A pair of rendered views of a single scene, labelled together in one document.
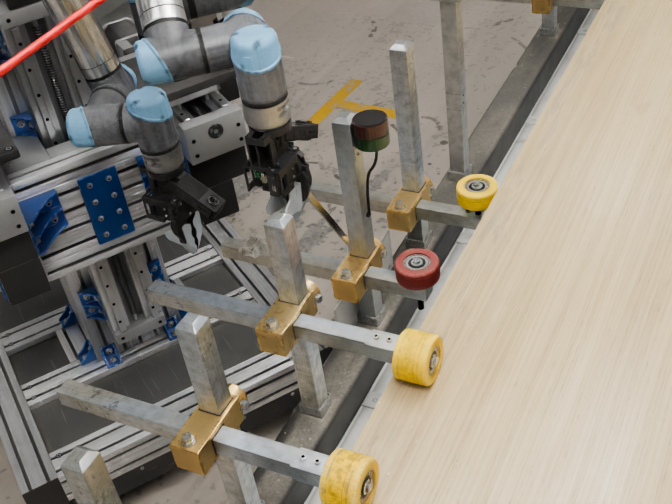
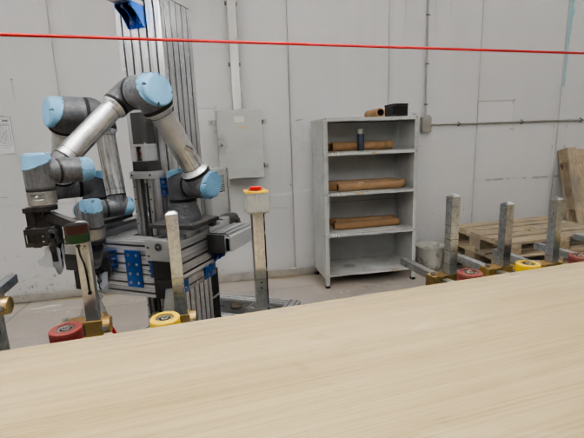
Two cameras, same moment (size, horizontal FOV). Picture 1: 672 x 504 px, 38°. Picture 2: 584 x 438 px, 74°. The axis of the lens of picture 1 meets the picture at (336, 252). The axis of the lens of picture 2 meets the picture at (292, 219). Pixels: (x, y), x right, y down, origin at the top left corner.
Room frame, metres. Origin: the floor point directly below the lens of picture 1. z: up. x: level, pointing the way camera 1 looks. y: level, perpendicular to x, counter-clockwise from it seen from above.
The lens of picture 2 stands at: (1.04, -1.23, 1.37)
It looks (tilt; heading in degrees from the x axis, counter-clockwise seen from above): 11 degrees down; 43
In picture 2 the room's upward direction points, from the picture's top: 2 degrees counter-clockwise
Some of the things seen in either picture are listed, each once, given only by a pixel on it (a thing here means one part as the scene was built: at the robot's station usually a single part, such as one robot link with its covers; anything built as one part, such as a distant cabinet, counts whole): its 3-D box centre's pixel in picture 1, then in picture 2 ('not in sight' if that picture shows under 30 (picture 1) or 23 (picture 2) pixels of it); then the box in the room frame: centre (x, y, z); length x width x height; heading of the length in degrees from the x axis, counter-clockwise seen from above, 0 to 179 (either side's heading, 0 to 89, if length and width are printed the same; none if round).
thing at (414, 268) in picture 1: (418, 284); (68, 346); (1.32, -0.14, 0.85); 0.08 x 0.08 x 0.11
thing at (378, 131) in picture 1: (370, 124); (76, 228); (1.40, -0.09, 1.16); 0.06 x 0.06 x 0.02
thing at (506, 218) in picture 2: not in sight; (502, 261); (2.71, -0.83, 0.87); 0.03 x 0.03 x 0.48; 59
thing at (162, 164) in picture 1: (161, 156); (94, 234); (1.58, 0.30, 1.05); 0.08 x 0.08 x 0.05
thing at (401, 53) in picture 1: (410, 150); (178, 286); (1.64, -0.18, 0.94); 0.03 x 0.03 x 0.48; 59
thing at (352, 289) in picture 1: (360, 268); (86, 327); (1.40, -0.04, 0.85); 0.13 x 0.06 x 0.05; 149
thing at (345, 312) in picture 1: (364, 286); not in sight; (1.46, -0.05, 0.75); 0.26 x 0.01 x 0.10; 149
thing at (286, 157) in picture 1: (273, 154); (43, 226); (1.37, 0.08, 1.15); 0.09 x 0.08 x 0.12; 147
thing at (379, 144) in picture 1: (371, 137); (77, 237); (1.40, -0.09, 1.13); 0.06 x 0.06 x 0.02
